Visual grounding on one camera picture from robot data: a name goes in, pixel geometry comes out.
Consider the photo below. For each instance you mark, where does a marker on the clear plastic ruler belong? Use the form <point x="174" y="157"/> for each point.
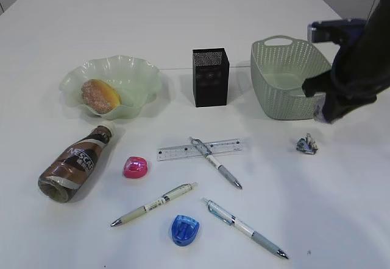
<point x="189" y="150"/>

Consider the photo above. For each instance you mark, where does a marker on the green wavy glass plate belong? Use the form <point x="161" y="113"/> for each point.
<point x="136" y="80"/>

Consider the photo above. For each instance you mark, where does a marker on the blue pencil sharpener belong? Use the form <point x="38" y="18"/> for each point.
<point x="184" y="230"/>

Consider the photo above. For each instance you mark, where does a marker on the paper ball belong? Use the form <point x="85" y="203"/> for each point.
<point x="307" y="145"/>
<point x="318" y="111"/>

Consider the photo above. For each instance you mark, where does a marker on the brown Nescafe coffee bottle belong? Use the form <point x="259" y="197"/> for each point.
<point x="67" y="174"/>

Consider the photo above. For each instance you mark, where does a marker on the sugared bread bun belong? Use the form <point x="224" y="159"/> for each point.
<point x="100" y="96"/>

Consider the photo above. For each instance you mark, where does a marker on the blue clear grey-grip pen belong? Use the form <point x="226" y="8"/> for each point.
<point x="234" y="221"/>

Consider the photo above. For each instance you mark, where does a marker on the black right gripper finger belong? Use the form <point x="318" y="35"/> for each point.
<point x="319" y="84"/>
<point x="336" y="107"/>

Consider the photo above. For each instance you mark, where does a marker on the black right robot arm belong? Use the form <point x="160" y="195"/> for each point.
<point x="379" y="19"/>

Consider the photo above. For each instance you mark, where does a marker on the green woven plastic basket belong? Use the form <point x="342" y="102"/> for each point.
<point x="279" y="65"/>

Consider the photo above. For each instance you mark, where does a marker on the grey grip pen on ruler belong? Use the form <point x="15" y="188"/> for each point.
<point x="208" y="155"/>

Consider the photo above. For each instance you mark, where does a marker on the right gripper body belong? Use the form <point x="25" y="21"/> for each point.
<point x="356" y="71"/>

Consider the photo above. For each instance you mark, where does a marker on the pink pencil sharpener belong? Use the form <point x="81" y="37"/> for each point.
<point x="135" y="167"/>

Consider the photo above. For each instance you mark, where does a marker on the black mesh pen holder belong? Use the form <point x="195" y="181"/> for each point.
<point x="210" y="77"/>

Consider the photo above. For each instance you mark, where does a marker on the beige grip pen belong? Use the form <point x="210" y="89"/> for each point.
<point x="144" y="209"/>

